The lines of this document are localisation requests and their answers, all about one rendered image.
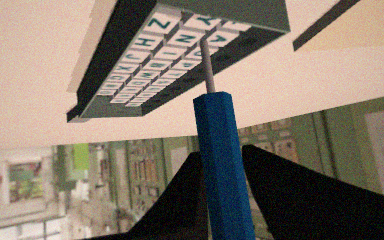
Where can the keyboard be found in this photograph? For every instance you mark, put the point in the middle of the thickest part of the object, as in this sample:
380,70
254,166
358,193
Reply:
149,52

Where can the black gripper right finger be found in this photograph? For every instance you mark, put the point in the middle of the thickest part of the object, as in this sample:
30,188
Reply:
299,203

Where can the blue stylus with grey tip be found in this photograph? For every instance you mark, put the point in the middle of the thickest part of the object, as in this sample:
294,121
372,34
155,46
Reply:
226,190

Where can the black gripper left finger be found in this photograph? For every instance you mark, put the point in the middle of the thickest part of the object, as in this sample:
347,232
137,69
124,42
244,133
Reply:
180,213

